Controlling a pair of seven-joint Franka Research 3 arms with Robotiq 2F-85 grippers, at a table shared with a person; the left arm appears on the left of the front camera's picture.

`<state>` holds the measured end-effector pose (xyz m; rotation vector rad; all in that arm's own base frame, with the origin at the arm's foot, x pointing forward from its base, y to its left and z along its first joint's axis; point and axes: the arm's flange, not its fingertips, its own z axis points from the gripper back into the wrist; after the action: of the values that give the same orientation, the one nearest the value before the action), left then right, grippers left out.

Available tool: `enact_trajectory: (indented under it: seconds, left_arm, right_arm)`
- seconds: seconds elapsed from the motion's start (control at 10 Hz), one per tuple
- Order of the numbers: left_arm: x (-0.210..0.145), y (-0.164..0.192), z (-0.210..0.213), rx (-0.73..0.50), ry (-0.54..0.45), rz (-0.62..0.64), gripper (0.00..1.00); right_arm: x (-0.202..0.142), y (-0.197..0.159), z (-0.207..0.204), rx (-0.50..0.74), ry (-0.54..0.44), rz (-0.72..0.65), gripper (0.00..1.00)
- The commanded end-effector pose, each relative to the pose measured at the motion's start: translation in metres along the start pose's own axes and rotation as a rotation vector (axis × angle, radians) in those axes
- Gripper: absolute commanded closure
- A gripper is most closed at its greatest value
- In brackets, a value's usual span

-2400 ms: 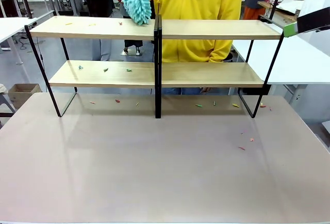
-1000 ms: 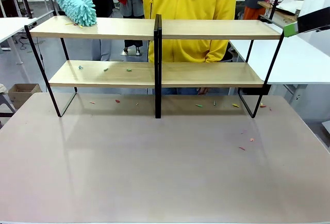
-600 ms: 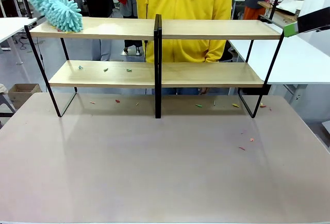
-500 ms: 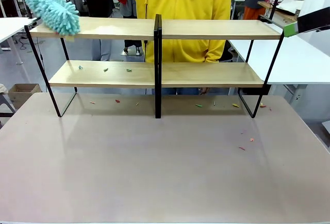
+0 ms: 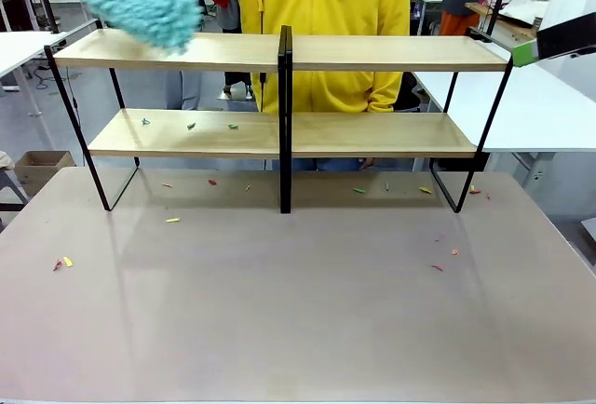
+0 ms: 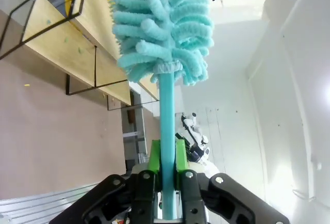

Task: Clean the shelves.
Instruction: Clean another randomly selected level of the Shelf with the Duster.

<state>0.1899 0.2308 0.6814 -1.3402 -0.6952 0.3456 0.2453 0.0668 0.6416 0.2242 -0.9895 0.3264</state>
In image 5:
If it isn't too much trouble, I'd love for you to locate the person in yellow hoodie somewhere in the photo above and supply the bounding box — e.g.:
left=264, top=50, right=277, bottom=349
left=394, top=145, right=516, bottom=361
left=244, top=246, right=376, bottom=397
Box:
left=129, top=0, right=413, bottom=173

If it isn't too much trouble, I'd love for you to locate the black clamp pole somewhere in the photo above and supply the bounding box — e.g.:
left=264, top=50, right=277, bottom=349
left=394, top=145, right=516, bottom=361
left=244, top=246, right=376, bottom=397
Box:
left=468, top=0, right=511, bottom=47

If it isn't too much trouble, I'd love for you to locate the wooden workbench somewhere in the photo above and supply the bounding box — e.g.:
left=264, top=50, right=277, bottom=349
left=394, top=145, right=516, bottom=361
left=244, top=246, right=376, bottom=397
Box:
left=464, top=1, right=544, bottom=45

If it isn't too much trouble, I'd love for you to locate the grey chair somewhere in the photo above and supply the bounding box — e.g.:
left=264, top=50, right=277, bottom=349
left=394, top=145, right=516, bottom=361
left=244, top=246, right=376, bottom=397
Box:
left=0, top=150, right=30, bottom=213

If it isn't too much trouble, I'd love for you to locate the wooden two-tier shelf black frame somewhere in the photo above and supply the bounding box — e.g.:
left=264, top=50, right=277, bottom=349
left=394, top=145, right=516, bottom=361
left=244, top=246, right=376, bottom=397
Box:
left=284, top=25, right=516, bottom=215
left=43, top=17, right=287, bottom=215

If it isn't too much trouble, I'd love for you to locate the person in grey trousers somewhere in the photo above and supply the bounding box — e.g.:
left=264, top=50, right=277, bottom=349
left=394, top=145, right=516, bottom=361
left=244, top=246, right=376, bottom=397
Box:
left=163, top=0, right=243, bottom=112

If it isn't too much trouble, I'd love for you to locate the cardboard box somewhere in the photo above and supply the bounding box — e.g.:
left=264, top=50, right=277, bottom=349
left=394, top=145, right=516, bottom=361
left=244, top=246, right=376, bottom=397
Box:
left=15, top=150, right=76, bottom=198

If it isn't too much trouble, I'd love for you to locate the large white table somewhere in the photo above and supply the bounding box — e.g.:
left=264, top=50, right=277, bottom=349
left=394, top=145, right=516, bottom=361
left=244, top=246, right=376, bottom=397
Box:
left=412, top=55, right=596, bottom=186

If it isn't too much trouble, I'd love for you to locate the cyan microfiber duster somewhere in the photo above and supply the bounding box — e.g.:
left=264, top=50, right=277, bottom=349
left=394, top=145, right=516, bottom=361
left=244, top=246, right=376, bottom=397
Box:
left=74, top=0, right=206, bottom=55

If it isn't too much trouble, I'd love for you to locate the black office chair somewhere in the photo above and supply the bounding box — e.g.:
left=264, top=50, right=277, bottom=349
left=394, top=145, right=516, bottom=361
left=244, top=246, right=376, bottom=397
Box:
left=395, top=71, right=422, bottom=114

